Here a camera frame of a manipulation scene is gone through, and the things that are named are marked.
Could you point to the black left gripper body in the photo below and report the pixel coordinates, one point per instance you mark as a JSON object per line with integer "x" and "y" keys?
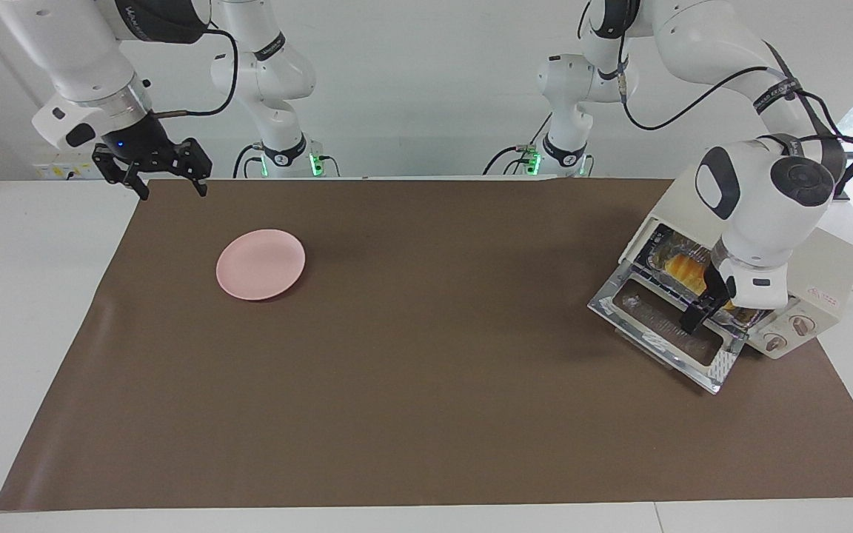
{"x": 717, "y": 285}

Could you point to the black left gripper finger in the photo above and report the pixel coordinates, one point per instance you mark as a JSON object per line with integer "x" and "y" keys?
{"x": 694, "y": 317}

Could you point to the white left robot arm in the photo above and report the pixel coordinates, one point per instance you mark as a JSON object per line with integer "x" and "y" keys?
{"x": 760, "y": 200}

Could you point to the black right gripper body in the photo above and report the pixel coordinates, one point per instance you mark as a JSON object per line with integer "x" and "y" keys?
{"x": 141, "y": 141}

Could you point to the brown table mat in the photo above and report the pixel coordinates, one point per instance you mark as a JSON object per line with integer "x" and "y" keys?
{"x": 434, "y": 370}

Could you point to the aluminium foil tray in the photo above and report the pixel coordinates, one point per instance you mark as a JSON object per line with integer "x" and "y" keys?
{"x": 656, "y": 255}

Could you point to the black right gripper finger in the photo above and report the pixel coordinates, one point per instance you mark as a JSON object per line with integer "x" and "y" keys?
{"x": 201, "y": 185}
{"x": 140, "y": 185}

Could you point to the glass oven door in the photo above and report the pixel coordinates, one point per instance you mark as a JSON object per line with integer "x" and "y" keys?
{"x": 619, "y": 303}

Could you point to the beige oven knob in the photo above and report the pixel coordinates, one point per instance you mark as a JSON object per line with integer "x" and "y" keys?
{"x": 803, "y": 326}
{"x": 776, "y": 342}

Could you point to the yellow ridged bread loaf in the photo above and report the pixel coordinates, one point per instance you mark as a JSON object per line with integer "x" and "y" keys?
{"x": 682, "y": 268}

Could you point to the cream toaster oven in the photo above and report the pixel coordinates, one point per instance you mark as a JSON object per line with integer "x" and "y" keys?
{"x": 826, "y": 266}

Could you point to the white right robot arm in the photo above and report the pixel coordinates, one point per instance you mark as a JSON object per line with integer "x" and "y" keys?
{"x": 78, "y": 52}

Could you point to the white wall socket box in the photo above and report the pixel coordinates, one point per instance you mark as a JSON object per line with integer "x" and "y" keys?
{"x": 52, "y": 169}

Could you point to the pink round plate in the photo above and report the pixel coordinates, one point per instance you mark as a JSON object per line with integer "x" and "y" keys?
{"x": 260, "y": 264}

